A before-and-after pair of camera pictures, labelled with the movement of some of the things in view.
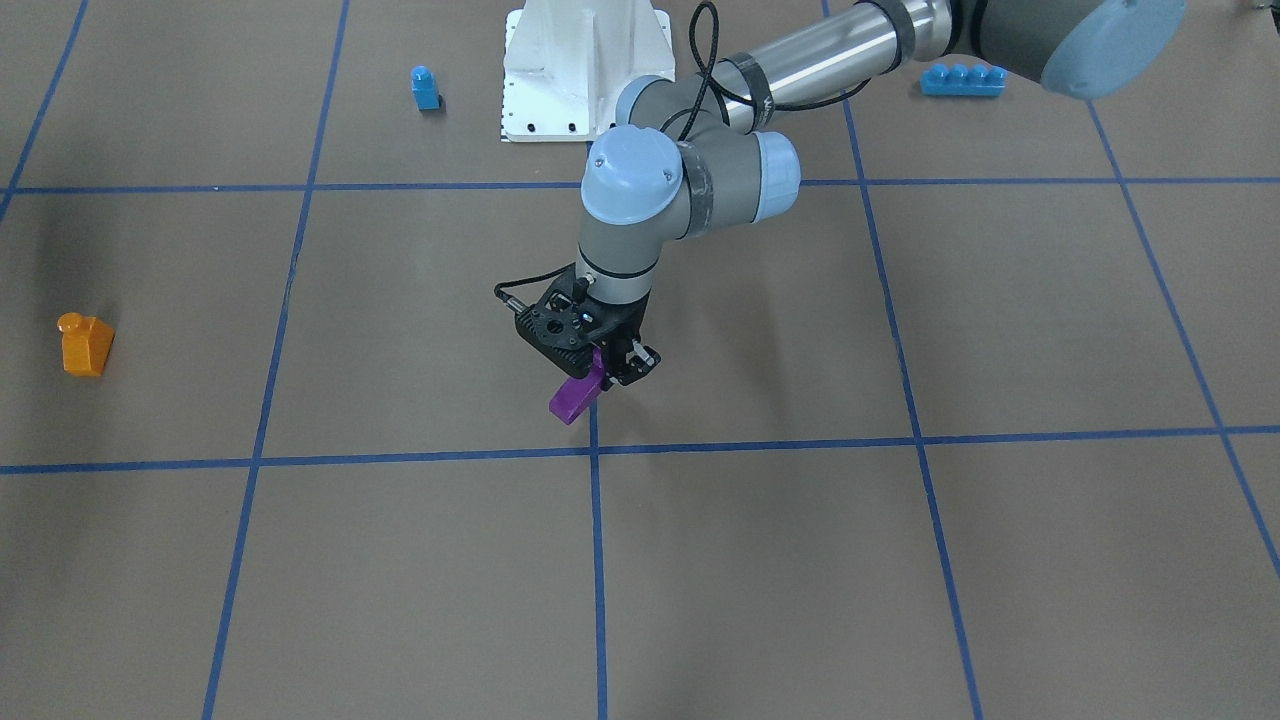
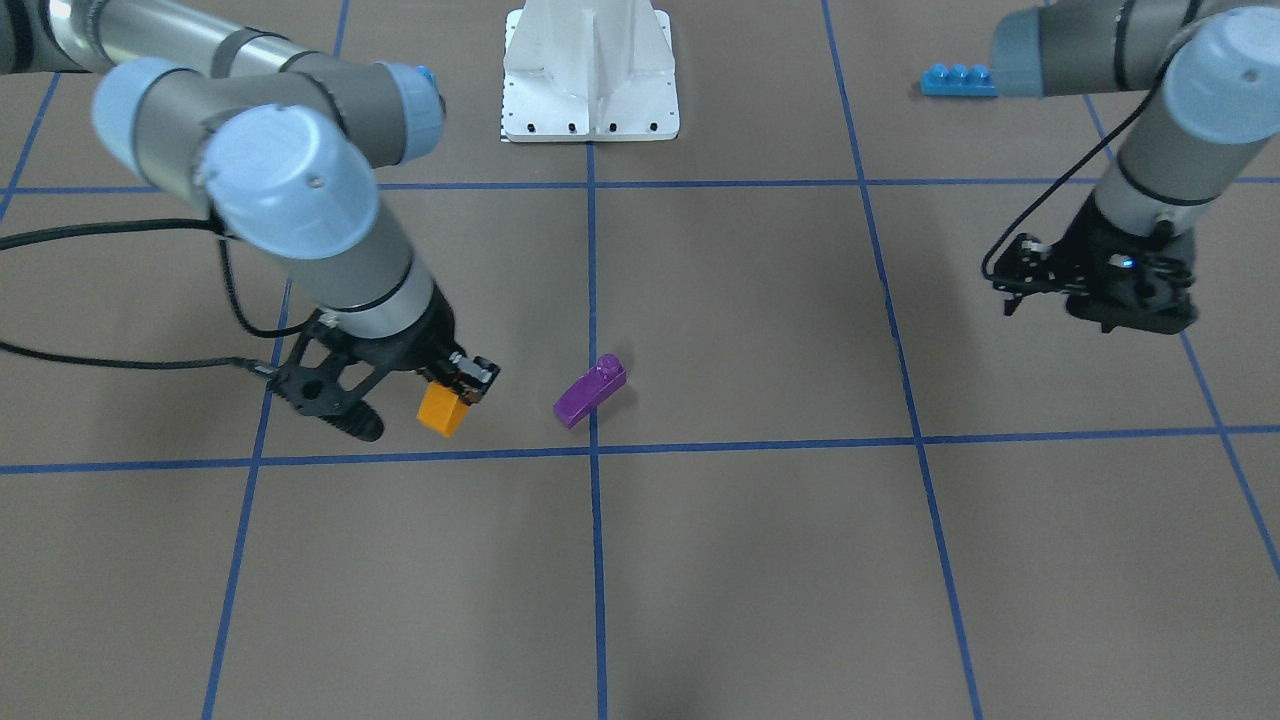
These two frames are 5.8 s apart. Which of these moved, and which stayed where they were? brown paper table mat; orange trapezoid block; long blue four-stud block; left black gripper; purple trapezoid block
Moved: left black gripper; orange trapezoid block
Stayed: brown paper table mat; purple trapezoid block; long blue four-stud block
